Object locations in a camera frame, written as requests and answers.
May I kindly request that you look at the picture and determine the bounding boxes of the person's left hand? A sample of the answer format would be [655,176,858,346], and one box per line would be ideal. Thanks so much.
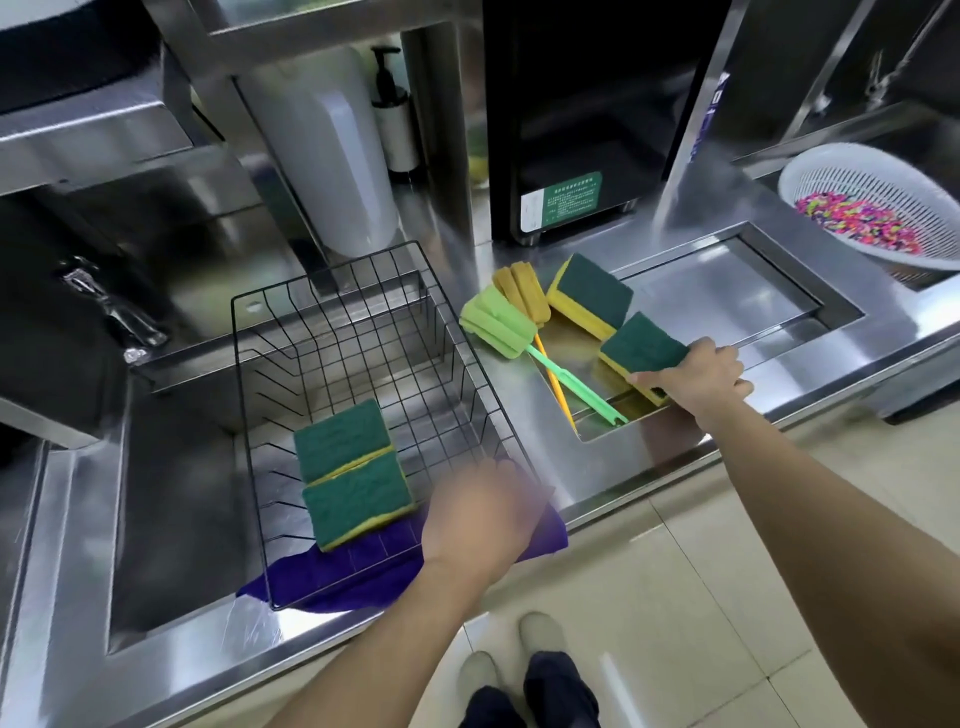
[420,456,556,588]

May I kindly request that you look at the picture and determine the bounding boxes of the person's right hand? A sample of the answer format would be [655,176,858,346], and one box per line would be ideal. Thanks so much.
[628,336,756,432]

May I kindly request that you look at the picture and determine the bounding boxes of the green yellow scouring sponge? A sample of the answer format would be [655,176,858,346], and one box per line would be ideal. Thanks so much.
[301,448,420,554]
[597,310,692,408]
[545,252,636,340]
[292,398,396,486]

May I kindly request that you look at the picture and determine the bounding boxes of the person's right forearm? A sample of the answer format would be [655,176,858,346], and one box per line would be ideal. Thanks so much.
[693,388,960,728]

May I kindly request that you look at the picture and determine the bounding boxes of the person's left forearm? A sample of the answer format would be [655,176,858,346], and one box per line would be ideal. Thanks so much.
[262,555,519,728]

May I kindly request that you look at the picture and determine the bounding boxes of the person's right shoe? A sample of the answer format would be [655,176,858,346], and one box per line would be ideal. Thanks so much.
[518,611,570,663]

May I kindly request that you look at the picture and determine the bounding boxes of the person's shoe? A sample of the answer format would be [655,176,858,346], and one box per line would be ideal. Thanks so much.
[456,650,505,708]
[518,611,570,663]

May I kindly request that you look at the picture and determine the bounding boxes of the yellow sponge bottle brush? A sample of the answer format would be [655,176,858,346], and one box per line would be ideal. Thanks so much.
[492,262,579,433]

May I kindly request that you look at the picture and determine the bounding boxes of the green sponge bottle brush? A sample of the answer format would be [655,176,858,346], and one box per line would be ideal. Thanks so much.
[458,284,630,428]

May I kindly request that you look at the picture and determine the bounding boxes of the purple cleaning cloth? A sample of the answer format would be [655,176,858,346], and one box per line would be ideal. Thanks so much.
[235,459,570,617]

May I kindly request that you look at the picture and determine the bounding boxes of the person's left shoe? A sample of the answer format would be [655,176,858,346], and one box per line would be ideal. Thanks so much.
[456,650,505,708]

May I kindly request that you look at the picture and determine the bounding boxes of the person's dark trousers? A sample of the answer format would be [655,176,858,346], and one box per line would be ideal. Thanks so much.
[459,651,602,728]

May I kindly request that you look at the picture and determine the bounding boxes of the pile of colourful beads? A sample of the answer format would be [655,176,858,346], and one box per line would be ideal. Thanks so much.
[794,190,924,257]

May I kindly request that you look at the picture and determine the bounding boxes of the black cabinet appliance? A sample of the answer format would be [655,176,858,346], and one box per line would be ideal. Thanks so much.
[482,0,734,249]

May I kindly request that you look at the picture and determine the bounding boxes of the white plastic colander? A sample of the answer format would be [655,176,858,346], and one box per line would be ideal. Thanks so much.
[777,141,960,273]

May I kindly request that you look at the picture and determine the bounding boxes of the stainless steel sink basin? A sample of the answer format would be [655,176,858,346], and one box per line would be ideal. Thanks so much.
[107,270,541,655]

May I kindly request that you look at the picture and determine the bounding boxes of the white pump dispenser bottle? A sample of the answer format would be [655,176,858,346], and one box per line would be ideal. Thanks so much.
[369,45,422,178]

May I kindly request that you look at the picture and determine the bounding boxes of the large white plastic container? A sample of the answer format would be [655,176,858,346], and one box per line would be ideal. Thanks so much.
[235,43,400,261]

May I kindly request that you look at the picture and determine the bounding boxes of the steel spray faucet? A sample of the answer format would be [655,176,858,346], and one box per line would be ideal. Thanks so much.
[862,0,955,108]

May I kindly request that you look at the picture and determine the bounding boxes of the chrome sink faucet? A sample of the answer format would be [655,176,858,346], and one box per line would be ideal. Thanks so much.
[58,254,171,366]

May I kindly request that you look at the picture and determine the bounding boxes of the black wire basket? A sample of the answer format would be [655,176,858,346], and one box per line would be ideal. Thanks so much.
[230,240,558,611]

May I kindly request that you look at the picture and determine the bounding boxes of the stainless steel shelf frame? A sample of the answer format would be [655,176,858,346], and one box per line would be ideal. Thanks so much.
[141,0,485,301]

